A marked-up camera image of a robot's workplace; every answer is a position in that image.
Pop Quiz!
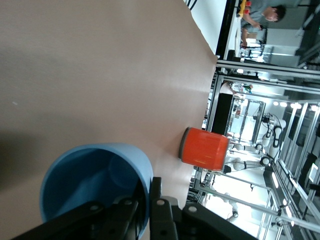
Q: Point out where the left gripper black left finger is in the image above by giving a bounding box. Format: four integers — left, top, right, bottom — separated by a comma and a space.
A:
7, 197, 141, 240

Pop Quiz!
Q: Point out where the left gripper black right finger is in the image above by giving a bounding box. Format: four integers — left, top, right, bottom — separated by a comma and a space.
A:
149, 176, 258, 240

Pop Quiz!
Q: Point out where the light blue plastic cup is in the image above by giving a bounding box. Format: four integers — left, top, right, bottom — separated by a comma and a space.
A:
39, 142, 154, 240

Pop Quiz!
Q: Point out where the orange can-shaped container grey lid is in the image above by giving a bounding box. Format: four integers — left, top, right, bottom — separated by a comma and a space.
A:
178, 127, 230, 172

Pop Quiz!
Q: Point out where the black background panel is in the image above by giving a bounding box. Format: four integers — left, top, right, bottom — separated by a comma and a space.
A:
211, 93, 234, 138

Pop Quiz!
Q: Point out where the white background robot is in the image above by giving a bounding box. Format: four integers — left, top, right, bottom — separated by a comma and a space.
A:
258, 113, 287, 163

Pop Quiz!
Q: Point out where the brown table mat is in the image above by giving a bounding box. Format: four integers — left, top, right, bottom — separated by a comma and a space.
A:
0, 0, 218, 240

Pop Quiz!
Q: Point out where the person in grey shirt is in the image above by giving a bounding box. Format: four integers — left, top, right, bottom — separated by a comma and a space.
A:
240, 4, 287, 50

